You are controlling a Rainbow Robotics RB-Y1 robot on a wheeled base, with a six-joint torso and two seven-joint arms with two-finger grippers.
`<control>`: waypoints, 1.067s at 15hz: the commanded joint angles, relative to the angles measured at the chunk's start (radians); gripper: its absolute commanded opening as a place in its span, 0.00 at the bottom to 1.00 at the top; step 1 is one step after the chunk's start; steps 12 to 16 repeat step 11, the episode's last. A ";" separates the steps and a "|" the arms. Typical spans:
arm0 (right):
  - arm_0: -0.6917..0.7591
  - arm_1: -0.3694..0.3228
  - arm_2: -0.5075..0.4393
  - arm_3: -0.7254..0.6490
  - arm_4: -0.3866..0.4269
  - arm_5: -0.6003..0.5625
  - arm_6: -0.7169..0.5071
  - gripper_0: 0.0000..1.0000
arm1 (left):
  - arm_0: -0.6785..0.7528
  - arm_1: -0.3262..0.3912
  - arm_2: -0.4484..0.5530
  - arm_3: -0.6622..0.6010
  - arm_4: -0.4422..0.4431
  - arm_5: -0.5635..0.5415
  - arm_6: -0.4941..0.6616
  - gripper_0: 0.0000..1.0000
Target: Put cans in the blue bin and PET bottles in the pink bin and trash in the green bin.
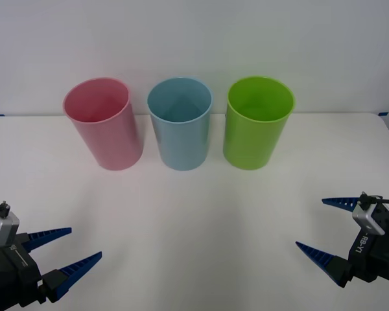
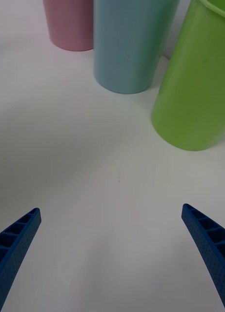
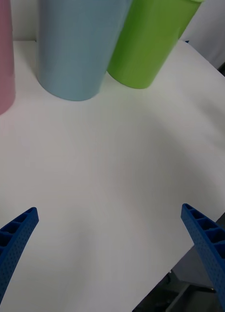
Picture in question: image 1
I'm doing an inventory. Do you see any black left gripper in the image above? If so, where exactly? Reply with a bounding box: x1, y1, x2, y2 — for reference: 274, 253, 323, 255
0, 227, 102, 308

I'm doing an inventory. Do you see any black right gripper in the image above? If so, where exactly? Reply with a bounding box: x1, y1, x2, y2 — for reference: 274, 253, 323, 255
295, 196, 389, 288

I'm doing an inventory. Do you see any green plastic bin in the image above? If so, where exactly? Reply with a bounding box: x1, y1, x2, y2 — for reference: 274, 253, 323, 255
222, 75, 296, 171

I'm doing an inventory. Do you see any pink plastic bin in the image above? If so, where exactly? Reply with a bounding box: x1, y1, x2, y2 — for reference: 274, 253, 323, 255
62, 76, 145, 171

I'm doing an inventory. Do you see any pale blue plastic bin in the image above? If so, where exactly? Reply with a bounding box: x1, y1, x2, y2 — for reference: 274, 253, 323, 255
147, 76, 213, 171

